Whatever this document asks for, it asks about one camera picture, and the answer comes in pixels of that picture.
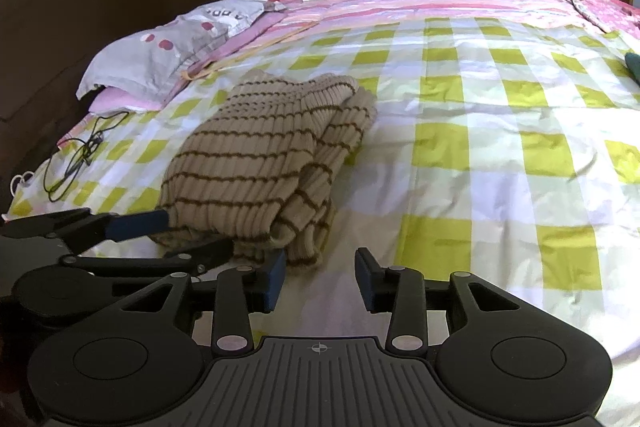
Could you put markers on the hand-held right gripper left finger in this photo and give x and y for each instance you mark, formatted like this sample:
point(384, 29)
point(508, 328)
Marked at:
point(275, 280)

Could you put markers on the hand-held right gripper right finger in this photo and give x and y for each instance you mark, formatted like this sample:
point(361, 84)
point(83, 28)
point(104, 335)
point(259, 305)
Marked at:
point(365, 280)

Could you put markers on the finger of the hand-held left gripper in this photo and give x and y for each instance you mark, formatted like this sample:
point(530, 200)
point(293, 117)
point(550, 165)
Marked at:
point(140, 225)
point(200, 252)

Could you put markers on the beige striped knit sweater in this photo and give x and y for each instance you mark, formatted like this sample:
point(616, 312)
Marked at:
point(260, 147)

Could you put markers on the pink floral bed sheet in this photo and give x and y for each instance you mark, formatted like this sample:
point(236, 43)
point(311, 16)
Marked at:
point(72, 134)

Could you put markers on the grey pillow with pink dots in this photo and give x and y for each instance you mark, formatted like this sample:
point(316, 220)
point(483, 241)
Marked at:
point(150, 57)

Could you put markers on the dark brown headboard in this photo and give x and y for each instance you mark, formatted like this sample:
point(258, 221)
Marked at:
point(75, 7)

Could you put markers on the dark green garment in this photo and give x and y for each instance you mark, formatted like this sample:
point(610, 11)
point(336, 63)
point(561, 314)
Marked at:
point(633, 66)

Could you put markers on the pink floral quilt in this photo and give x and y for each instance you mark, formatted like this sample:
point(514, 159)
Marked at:
point(610, 9)

